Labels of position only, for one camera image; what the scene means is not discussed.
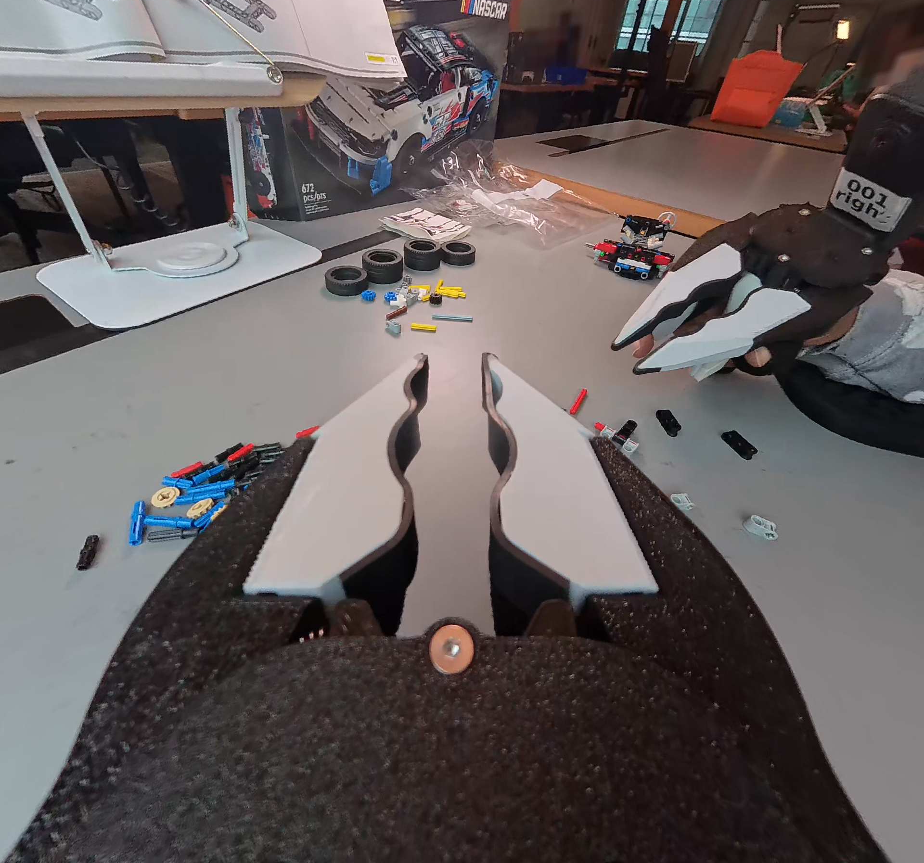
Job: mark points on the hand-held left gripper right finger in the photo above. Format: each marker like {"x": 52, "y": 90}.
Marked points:
{"x": 570, "y": 509}

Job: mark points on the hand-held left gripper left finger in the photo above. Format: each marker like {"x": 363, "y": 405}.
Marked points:
{"x": 339, "y": 502}

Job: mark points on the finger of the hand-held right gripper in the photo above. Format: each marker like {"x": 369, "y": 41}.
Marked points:
{"x": 678, "y": 289}
{"x": 722, "y": 333}

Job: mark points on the small grey black toy assembly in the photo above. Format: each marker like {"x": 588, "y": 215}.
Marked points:
{"x": 617, "y": 434}

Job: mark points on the person's right forearm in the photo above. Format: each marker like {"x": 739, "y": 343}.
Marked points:
{"x": 881, "y": 343}

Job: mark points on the grey desk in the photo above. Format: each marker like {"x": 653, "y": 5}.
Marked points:
{"x": 216, "y": 387}

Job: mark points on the person's right hand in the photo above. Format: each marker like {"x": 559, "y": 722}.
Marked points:
{"x": 759, "y": 358}

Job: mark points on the partly built toy car chassis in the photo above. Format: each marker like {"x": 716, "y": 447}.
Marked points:
{"x": 635, "y": 250}

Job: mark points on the black toy liftarm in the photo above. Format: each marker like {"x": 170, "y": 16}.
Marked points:
{"x": 738, "y": 444}
{"x": 668, "y": 421}

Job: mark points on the grey toy connector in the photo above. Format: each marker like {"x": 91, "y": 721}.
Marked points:
{"x": 682, "y": 501}
{"x": 761, "y": 527}

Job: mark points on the pile of small toy pins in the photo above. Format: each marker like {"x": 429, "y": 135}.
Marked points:
{"x": 209, "y": 480}

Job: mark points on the neighbouring grey table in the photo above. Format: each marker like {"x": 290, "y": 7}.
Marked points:
{"x": 722, "y": 156}

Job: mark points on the white paper slip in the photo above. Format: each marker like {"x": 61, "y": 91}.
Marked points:
{"x": 546, "y": 189}

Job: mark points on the black table mat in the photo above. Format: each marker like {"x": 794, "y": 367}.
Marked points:
{"x": 599, "y": 141}

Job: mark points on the single black toy pin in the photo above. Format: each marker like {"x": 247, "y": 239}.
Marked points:
{"x": 87, "y": 553}
{"x": 172, "y": 535}

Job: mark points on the orange fabric bag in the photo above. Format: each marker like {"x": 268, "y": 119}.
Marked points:
{"x": 754, "y": 87}

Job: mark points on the clear plastic bag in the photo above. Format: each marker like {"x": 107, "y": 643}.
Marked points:
{"x": 505, "y": 185}

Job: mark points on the single blue toy pin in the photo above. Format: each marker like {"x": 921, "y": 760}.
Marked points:
{"x": 136, "y": 522}

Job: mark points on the cluster of grey toy pieces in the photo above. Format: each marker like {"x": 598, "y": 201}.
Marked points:
{"x": 408, "y": 293}

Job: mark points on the black toy tyre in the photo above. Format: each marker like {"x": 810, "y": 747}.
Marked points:
{"x": 422, "y": 255}
{"x": 382, "y": 265}
{"x": 458, "y": 252}
{"x": 345, "y": 281}

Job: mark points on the yellow toy pieces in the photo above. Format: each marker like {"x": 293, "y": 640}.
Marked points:
{"x": 449, "y": 291}

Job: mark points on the sticker sheet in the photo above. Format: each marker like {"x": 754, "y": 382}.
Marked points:
{"x": 426, "y": 223}

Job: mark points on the white book stand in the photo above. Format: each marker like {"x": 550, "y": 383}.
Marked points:
{"x": 180, "y": 278}

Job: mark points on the paned window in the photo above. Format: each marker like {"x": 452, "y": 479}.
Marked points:
{"x": 678, "y": 4}

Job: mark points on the black toy set box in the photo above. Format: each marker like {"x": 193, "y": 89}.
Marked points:
{"x": 447, "y": 33}

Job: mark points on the open instruction booklet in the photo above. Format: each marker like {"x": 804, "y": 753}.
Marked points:
{"x": 86, "y": 11}

